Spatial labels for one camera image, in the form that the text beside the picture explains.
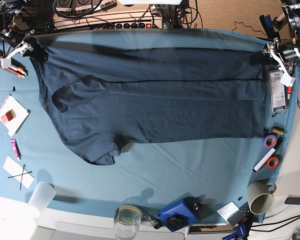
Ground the small yellow battery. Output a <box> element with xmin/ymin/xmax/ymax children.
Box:
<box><xmin>271</xmin><ymin>127</ymin><xmax>285</xmax><ymax>136</ymax></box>

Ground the dark blue T-shirt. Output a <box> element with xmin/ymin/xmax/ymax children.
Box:
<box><xmin>32</xmin><ymin>35</ymin><xmax>267</xmax><ymax>166</ymax></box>

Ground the clear glass mug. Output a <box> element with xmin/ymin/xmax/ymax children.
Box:
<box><xmin>113</xmin><ymin>204</ymin><xmax>142</xmax><ymax>240</ymax></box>

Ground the light blue table cloth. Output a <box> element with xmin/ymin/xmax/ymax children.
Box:
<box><xmin>0</xmin><ymin>27</ymin><xmax>300</xmax><ymax>224</ymax></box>

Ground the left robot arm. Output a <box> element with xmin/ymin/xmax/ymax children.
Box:
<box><xmin>249</xmin><ymin>0</ymin><xmax>300</xmax><ymax>76</ymax></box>

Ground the orange black utility knife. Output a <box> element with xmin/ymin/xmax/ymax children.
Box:
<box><xmin>0</xmin><ymin>50</ymin><xmax>28</xmax><ymax>78</ymax></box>

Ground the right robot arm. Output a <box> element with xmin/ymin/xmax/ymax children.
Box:
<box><xmin>0</xmin><ymin>0</ymin><xmax>47</xmax><ymax>65</ymax></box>

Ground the purple tape roll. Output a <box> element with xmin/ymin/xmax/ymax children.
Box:
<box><xmin>262</xmin><ymin>133</ymin><xmax>278</xmax><ymax>149</ymax></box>

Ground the orange screwdriver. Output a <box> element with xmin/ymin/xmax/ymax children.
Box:
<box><xmin>286</xmin><ymin>86</ymin><xmax>292</xmax><ymax>107</ymax></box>

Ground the blue clamp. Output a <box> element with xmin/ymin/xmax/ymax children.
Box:
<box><xmin>222</xmin><ymin>220</ymin><xmax>253</xmax><ymax>240</ymax></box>

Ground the small pink tube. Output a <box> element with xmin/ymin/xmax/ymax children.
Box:
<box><xmin>10</xmin><ymin>139</ymin><xmax>21</xmax><ymax>161</ymax></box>

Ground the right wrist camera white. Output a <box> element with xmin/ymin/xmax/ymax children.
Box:
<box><xmin>0</xmin><ymin>58</ymin><xmax>12</xmax><ymax>69</ymax></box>

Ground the black hair pin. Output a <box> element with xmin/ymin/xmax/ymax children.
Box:
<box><xmin>8</xmin><ymin>171</ymin><xmax>32</xmax><ymax>179</ymax></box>
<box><xmin>19</xmin><ymin>164</ymin><xmax>26</xmax><ymax>191</ymax></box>

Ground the beige ceramic mug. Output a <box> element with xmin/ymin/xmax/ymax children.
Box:
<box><xmin>247</xmin><ymin>181</ymin><xmax>277</xmax><ymax>215</ymax></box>

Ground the white packaged device box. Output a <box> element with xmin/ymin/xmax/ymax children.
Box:
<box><xmin>268</xmin><ymin>70</ymin><xmax>287</xmax><ymax>116</ymax></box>

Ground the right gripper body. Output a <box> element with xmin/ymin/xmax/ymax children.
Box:
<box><xmin>0</xmin><ymin>25</ymin><xmax>35</xmax><ymax>58</ymax></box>

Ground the small padlock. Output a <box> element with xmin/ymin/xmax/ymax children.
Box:
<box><xmin>142</xmin><ymin>213</ymin><xmax>163</xmax><ymax>230</ymax></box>

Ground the blue plastic box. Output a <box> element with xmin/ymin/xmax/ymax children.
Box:
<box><xmin>157</xmin><ymin>196</ymin><xmax>202</xmax><ymax>232</ymax></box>

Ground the black adapter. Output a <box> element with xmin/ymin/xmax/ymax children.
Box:
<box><xmin>284</xmin><ymin>195</ymin><xmax>300</xmax><ymax>205</ymax></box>

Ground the red tape roll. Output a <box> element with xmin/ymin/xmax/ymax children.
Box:
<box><xmin>265</xmin><ymin>155</ymin><xmax>280</xmax><ymax>170</ymax></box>

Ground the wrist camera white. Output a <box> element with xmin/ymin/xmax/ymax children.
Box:
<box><xmin>0</xmin><ymin>58</ymin><xmax>12</xmax><ymax>69</ymax></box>
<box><xmin>280</xmin><ymin>73</ymin><xmax>296</xmax><ymax>87</ymax></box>

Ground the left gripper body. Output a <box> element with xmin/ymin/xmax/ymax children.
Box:
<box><xmin>261</xmin><ymin>37</ymin><xmax>300</xmax><ymax>75</ymax></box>

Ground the white paper with red square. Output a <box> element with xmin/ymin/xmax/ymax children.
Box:
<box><xmin>0</xmin><ymin>95</ymin><xmax>30</xmax><ymax>137</ymax></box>

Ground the white marker pen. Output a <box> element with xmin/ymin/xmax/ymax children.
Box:
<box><xmin>253</xmin><ymin>147</ymin><xmax>276</xmax><ymax>172</ymax></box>

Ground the translucent plastic cup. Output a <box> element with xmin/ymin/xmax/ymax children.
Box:
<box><xmin>27</xmin><ymin>182</ymin><xmax>56</xmax><ymax>219</ymax></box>

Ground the white power strip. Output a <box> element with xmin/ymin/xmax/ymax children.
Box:
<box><xmin>52</xmin><ymin>10</ymin><xmax>166</xmax><ymax>31</ymax></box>

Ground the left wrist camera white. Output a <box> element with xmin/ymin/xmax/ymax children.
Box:
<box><xmin>280</xmin><ymin>73</ymin><xmax>296</xmax><ymax>87</ymax></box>

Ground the black remote control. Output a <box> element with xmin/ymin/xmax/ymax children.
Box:
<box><xmin>227</xmin><ymin>202</ymin><xmax>252</xmax><ymax>226</ymax></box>

